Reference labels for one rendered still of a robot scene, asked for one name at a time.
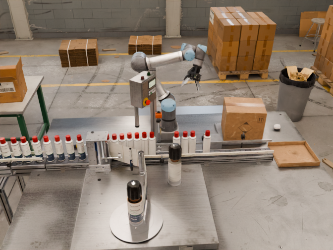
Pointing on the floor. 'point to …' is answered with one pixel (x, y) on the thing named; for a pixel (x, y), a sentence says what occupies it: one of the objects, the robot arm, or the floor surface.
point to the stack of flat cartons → (79, 53)
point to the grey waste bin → (293, 100)
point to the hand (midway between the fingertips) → (189, 89)
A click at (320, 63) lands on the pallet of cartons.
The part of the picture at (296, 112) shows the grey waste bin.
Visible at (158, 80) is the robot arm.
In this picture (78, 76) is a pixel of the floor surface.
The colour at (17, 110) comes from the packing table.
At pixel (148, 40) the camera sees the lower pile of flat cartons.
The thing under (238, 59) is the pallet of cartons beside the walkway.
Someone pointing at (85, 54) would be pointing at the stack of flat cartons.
